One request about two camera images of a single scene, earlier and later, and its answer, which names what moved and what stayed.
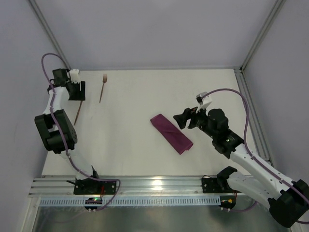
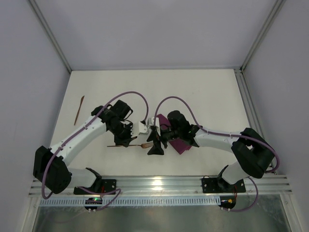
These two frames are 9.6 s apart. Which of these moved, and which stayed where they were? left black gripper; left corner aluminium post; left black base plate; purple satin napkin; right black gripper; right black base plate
Moved: left black gripper; right black gripper
Stayed: left black base plate; right black base plate; purple satin napkin; left corner aluminium post
